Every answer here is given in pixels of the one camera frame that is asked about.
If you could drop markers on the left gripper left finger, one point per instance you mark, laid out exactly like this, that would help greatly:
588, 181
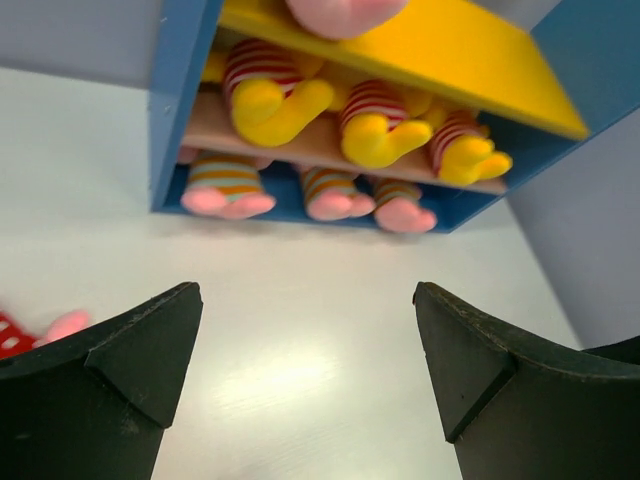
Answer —
95, 404

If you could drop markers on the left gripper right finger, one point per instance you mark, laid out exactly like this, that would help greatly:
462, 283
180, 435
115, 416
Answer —
517, 406

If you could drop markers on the pink frog plush striped shirt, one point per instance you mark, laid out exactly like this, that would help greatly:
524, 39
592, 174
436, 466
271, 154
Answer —
224, 186

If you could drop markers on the yellow bear plush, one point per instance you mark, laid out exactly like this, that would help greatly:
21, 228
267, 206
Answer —
269, 96
381, 122
462, 153

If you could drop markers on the pink plush striped body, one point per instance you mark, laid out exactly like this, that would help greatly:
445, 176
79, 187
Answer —
332, 195

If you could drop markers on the pink pig plush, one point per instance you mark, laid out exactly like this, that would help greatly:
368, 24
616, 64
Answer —
343, 19

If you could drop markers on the brown lower shelf board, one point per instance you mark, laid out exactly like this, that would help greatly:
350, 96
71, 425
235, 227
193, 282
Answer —
317, 145

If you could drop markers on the blue wooden toy shelf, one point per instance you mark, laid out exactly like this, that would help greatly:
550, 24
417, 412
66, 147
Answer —
592, 47

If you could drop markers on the pink pig plush dotted dress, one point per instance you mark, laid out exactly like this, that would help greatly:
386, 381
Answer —
45, 330

